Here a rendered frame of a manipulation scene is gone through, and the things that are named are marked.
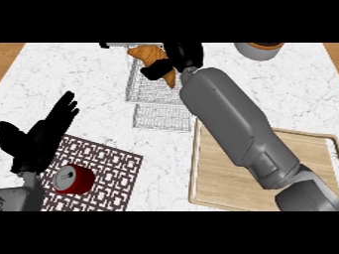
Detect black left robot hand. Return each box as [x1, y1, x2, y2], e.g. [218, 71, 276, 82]
[0, 90, 81, 176]

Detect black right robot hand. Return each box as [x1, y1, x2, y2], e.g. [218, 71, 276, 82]
[140, 43, 205, 81]

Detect brown croissant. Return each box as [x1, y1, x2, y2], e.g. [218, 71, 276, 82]
[125, 45, 178, 89]

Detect pale wooden tray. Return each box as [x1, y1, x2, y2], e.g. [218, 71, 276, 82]
[187, 118, 339, 212]

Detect red can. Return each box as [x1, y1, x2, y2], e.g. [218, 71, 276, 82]
[53, 164, 97, 195]

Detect grey bowl with orange contents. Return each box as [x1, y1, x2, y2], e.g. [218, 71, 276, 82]
[233, 43, 285, 62]

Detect brown patterned placemat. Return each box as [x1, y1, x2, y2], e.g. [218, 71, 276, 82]
[40, 133, 145, 212]

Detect white tiered wire basket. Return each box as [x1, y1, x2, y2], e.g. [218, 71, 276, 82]
[97, 43, 195, 133]

